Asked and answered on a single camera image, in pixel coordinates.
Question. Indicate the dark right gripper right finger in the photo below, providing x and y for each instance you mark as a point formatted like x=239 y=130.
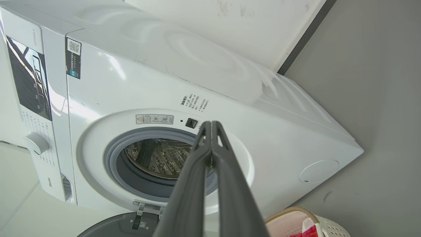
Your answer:
x=233 y=197

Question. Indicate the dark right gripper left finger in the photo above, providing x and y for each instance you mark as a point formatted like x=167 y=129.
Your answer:
x=187 y=197

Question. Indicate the red garment with print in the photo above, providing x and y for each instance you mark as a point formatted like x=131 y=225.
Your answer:
x=310 y=233

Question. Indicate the stainless steel washing machine drum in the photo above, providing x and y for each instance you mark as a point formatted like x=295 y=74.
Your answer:
x=158 y=158

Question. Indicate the cream perforated laundry basket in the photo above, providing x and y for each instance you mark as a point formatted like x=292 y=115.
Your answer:
x=286 y=223

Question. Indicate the black glass washer door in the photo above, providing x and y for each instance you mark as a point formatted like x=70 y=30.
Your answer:
x=108 y=228

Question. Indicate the silver washing machine dial knob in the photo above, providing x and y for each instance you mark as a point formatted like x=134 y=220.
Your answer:
x=36 y=143

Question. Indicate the black washing machine display panel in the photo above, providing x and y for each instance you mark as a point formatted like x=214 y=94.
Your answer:
x=29 y=79

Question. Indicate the silver metal door hinge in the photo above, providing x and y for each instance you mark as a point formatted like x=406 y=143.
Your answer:
x=148 y=209

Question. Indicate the black door latch socket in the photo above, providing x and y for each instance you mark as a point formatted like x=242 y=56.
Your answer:
x=191 y=123

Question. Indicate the white front-load washing machine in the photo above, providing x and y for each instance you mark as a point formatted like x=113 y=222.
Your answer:
x=279 y=138

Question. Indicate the grey rubber door gasket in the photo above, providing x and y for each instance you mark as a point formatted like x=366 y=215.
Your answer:
x=114 y=158

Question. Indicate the grey warning sticker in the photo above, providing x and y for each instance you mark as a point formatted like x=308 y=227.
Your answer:
x=154 y=119

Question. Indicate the round filter cover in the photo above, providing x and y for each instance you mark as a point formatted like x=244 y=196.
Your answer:
x=318 y=171

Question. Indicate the small text sticker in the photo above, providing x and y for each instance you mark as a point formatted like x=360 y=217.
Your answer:
x=194 y=102

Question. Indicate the black sticker with QR code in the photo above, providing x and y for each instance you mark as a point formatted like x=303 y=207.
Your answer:
x=73 y=59

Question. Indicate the black wall baseboard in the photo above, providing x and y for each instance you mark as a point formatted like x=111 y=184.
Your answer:
x=306 y=36

